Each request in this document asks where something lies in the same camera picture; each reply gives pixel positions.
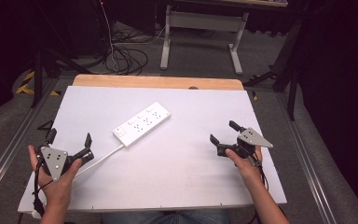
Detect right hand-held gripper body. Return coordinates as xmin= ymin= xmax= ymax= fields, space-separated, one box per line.
xmin=216 ymin=127 xmax=274 ymax=161

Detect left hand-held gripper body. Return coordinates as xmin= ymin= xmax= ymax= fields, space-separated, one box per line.
xmin=36 ymin=145 xmax=95 ymax=183

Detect white power strip cable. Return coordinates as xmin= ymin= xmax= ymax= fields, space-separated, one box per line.
xmin=73 ymin=144 xmax=126 ymax=179

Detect white power strip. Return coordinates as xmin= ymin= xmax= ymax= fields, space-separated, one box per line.
xmin=112 ymin=101 xmax=172 ymax=148

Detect person's right hand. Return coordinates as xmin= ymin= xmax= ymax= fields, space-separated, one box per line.
xmin=225 ymin=145 xmax=264 ymax=187

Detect person's left hand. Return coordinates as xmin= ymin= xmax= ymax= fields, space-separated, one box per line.
xmin=28 ymin=145 xmax=83 ymax=210

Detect yellow black floor tape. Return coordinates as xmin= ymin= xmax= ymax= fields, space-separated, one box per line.
xmin=15 ymin=70 xmax=62 ymax=97

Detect white foam board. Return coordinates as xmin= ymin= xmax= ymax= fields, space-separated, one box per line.
xmin=18 ymin=85 xmax=287 ymax=214

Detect black stand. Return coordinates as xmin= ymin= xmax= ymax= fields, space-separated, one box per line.
xmin=31 ymin=31 xmax=91 ymax=109
xmin=242 ymin=18 xmax=302 ymax=121

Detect wooden table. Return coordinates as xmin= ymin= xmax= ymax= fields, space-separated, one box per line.
xmin=72 ymin=74 xmax=245 ymax=91

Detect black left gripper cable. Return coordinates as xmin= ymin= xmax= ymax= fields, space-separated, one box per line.
xmin=32 ymin=158 xmax=54 ymax=217

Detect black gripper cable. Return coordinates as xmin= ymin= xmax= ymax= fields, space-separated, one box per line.
xmin=32 ymin=158 xmax=54 ymax=217
xmin=250 ymin=154 xmax=270 ymax=191

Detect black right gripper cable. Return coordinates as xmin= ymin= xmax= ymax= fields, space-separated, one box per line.
xmin=250 ymin=154 xmax=270 ymax=191

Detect black cables on floor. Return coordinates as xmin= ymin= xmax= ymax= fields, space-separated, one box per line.
xmin=103 ymin=21 xmax=166 ymax=76

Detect grey metal desk frame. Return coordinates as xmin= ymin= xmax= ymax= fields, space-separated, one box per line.
xmin=159 ymin=4 xmax=250 ymax=76

